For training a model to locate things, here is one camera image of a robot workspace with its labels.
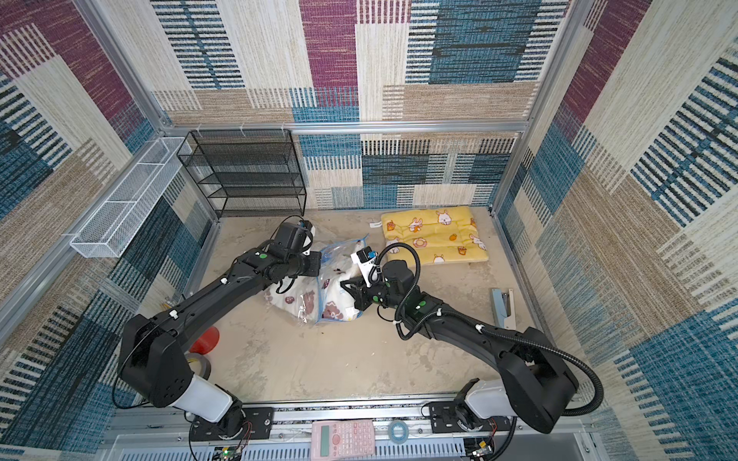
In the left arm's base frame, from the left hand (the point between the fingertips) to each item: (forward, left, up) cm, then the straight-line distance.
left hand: (320, 260), depth 86 cm
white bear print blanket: (-9, +2, -6) cm, 11 cm away
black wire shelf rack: (+40, +31, +4) cm, 50 cm away
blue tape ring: (-42, -20, -16) cm, 49 cm away
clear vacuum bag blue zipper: (-11, -1, -2) cm, 12 cm away
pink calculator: (-42, -7, -15) cm, 45 cm away
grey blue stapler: (-10, -56, -13) cm, 58 cm away
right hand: (-9, -8, +1) cm, 13 cm away
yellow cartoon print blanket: (+20, -42, -13) cm, 48 cm away
